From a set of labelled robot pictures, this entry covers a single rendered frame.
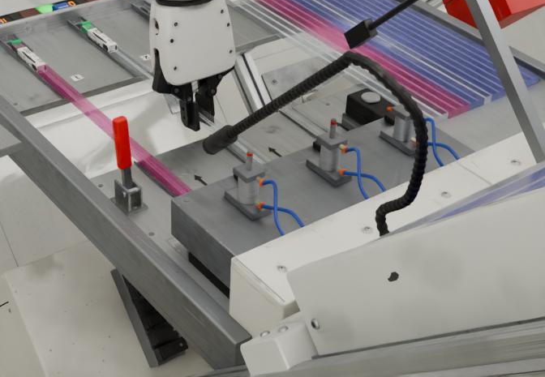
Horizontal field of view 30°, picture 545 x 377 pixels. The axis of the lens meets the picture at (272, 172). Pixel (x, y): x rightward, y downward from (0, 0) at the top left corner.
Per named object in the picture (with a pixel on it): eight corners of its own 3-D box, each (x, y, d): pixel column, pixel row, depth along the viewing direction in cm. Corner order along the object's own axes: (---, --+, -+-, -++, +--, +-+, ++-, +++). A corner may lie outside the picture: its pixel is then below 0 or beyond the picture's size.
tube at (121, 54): (81, 32, 149) (80, 24, 149) (89, 29, 150) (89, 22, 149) (296, 199, 117) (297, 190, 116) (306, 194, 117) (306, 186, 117)
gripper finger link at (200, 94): (205, 79, 127) (210, 127, 130) (226, 72, 129) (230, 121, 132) (191, 72, 130) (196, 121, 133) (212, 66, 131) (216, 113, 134)
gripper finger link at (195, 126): (174, 88, 125) (180, 138, 128) (196, 82, 127) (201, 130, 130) (160, 82, 127) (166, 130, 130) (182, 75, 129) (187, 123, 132)
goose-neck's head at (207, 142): (199, 140, 97) (218, 127, 93) (214, 134, 98) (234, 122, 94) (205, 157, 97) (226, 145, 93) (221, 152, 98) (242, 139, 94)
